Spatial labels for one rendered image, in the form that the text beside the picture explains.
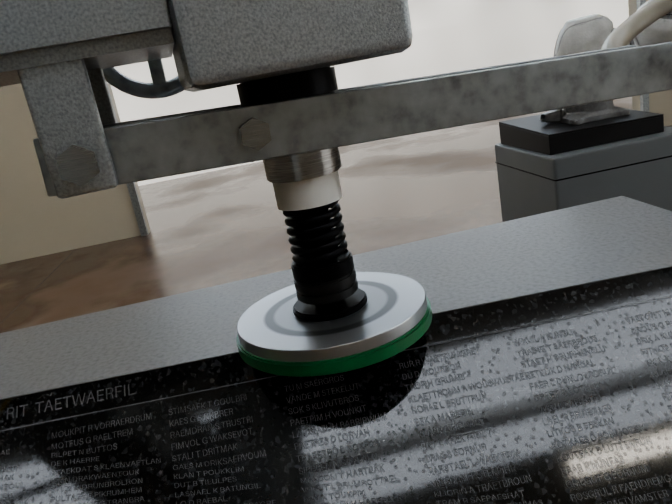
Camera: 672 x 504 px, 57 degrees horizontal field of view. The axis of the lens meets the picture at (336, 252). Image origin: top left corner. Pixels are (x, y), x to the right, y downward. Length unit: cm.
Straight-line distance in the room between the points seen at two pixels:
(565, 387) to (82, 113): 56
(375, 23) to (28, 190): 551
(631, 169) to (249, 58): 141
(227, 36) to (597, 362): 52
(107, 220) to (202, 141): 529
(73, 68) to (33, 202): 543
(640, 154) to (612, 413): 116
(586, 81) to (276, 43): 34
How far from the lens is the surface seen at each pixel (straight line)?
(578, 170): 174
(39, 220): 599
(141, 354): 82
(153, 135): 57
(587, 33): 186
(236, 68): 52
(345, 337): 61
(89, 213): 587
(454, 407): 71
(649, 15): 112
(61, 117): 55
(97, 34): 53
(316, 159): 61
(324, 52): 54
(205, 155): 57
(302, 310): 67
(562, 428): 73
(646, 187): 185
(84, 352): 89
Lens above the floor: 112
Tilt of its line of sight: 16 degrees down
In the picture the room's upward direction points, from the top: 11 degrees counter-clockwise
